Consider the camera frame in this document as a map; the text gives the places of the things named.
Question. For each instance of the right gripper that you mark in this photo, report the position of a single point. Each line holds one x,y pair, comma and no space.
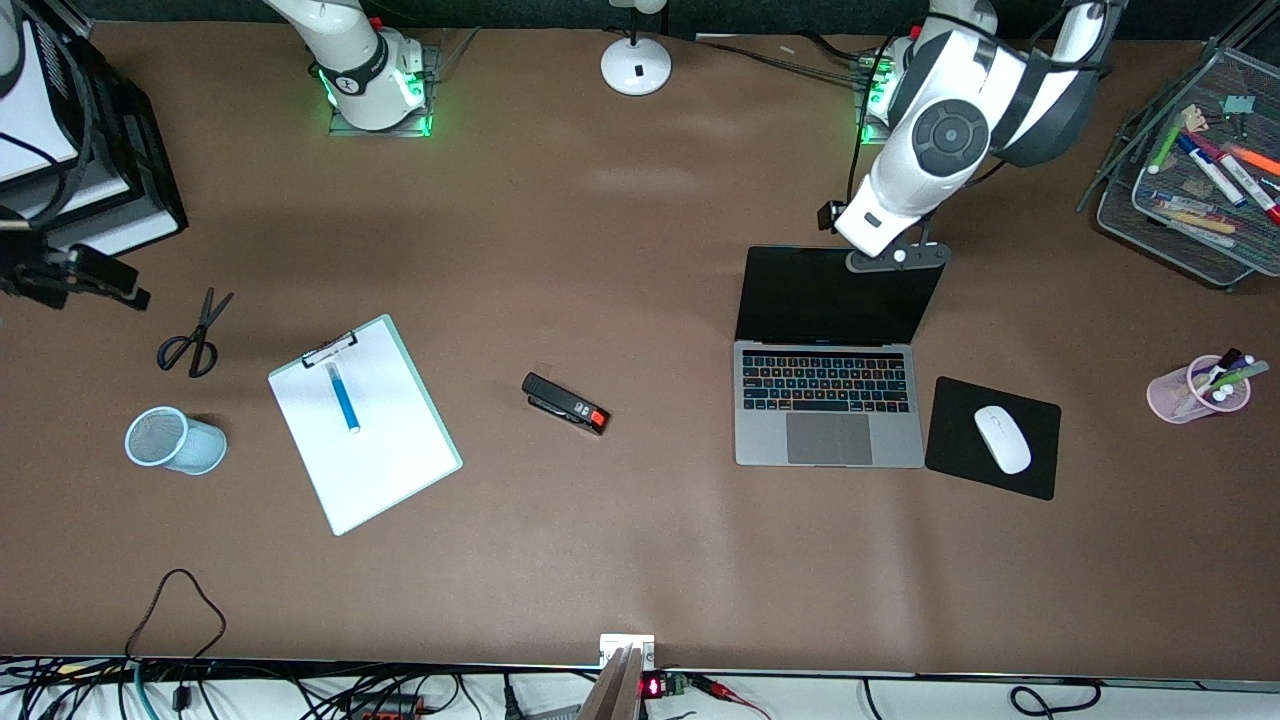
42,268

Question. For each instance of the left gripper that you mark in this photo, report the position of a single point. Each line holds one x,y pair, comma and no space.
825,215

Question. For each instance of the grey laptop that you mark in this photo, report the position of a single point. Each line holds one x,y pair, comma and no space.
828,400

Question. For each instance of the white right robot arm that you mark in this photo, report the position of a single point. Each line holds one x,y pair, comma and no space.
365,70

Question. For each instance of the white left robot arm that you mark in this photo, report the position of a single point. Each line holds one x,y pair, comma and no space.
940,130

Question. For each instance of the green white marker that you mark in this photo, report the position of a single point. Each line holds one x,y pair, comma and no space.
1165,148

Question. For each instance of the white printed marker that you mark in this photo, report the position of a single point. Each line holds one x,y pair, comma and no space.
1185,203

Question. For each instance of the yellow marker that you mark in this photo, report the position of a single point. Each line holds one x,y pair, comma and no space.
1205,226

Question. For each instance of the blue white marker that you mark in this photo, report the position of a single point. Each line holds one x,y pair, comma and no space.
1210,170

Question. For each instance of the black marker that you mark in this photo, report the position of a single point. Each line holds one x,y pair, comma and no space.
1226,358

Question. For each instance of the red white marker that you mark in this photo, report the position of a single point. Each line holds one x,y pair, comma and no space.
1245,178

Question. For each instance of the purple marker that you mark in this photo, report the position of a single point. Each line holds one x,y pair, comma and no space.
1243,361

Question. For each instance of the green marker in cup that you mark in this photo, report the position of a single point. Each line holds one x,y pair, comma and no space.
1245,374

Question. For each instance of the orange marker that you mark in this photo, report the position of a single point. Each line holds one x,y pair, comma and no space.
1255,160

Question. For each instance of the white paper stack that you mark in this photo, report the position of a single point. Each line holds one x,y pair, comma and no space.
125,232
30,120
70,195

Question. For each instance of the black scissors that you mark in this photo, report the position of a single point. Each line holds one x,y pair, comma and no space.
204,330

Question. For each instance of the black stacked letter tray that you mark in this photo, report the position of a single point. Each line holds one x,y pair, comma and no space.
140,170

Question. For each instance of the black mouse pad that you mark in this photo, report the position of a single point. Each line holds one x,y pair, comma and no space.
960,420

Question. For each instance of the light blue mesh cup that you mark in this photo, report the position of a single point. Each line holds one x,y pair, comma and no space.
195,445

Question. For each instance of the white computer mouse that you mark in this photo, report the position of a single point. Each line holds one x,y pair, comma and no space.
1002,440

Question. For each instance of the mint green clipboard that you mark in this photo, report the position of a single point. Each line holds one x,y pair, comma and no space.
330,349

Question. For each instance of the pink translucent pen cup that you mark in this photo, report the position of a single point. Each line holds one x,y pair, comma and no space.
1175,395

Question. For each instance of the white paper sheet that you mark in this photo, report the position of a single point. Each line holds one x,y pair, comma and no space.
380,460

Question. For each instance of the beige small item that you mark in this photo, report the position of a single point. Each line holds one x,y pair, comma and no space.
1190,117

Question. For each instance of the white round stand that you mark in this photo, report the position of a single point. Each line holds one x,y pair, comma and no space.
636,68

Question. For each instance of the black red stapler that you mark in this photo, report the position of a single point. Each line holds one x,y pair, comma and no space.
565,403

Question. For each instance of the teal binder clip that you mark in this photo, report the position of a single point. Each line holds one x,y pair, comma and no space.
1238,103

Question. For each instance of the circuit board red display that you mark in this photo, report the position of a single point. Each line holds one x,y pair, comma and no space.
660,686

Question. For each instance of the red connector block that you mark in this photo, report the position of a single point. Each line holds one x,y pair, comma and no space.
385,709

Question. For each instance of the white bracket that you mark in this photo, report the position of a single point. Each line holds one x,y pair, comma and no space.
627,643

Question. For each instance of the wooden post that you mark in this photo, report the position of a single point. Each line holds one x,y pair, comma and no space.
612,690

